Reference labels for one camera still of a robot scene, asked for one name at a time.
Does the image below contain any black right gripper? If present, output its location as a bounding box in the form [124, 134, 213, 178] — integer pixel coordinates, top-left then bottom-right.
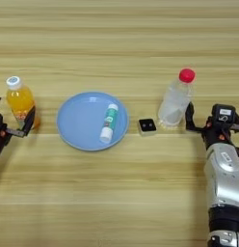
[184, 101, 239, 151]

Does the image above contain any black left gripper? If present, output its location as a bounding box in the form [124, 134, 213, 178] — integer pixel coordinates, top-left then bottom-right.
[0, 96, 37, 160]

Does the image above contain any orange juice bottle white cap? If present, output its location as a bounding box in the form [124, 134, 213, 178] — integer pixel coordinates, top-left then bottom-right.
[5, 75, 41, 130]

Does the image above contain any clear water bottle red cap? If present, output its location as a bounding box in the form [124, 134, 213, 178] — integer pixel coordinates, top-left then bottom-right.
[157, 68, 197, 128]

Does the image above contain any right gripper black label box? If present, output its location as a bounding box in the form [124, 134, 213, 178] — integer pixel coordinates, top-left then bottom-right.
[210, 103, 237, 125]

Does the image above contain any small black white square box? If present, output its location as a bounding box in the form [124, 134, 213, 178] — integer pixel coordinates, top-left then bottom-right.
[137, 118, 158, 137]

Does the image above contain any light blue round plate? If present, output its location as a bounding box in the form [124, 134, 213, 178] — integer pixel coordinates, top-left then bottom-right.
[55, 91, 130, 152]

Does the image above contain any green white glue stick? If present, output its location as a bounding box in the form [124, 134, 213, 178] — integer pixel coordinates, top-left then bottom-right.
[98, 103, 120, 144]

